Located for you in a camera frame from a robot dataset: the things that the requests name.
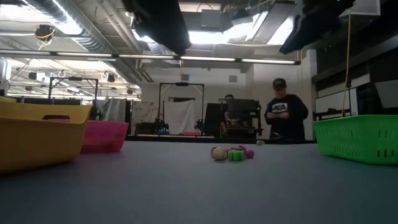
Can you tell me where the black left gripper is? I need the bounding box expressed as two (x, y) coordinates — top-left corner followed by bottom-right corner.
(123, 0), (192, 57)

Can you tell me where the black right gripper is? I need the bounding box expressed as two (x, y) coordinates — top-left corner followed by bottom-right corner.
(279, 0), (355, 56)

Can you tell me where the green bone decoration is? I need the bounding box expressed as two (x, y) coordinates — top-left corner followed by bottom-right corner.
(228, 150), (246, 162)

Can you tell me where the long ceiling light bar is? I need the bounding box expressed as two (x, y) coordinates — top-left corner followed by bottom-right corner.
(0, 49), (302, 65)

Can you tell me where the person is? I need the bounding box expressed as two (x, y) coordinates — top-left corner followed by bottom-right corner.
(221, 94), (239, 138)
(264, 77), (310, 144)

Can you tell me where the grey cloth sheet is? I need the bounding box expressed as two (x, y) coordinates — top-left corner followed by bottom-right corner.
(95, 98), (127, 123)

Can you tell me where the black equipment cart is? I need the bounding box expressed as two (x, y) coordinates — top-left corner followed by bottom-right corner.
(204, 98), (264, 140)

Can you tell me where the green slotted plastic basket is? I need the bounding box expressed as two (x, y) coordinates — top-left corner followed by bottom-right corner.
(312, 114), (398, 166)

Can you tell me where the pink round plastic bowl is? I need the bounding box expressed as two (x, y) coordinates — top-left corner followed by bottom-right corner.
(81, 120), (131, 154)

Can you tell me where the orange rectangular plastic bin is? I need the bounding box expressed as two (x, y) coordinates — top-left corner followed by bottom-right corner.
(0, 101), (93, 175)

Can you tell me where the black frame stand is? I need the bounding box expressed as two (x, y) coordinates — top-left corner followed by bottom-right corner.
(157, 82), (205, 135)
(48, 77), (100, 121)

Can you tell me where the large silver ventilation duct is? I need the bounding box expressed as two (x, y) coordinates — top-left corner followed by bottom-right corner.
(24, 0), (109, 54)

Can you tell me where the grey wall panel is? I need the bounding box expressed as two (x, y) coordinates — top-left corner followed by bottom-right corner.
(374, 80), (398, 109)

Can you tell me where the black ceiling-mounted camera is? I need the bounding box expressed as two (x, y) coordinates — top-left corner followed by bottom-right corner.
(34, 24), (56, 41)

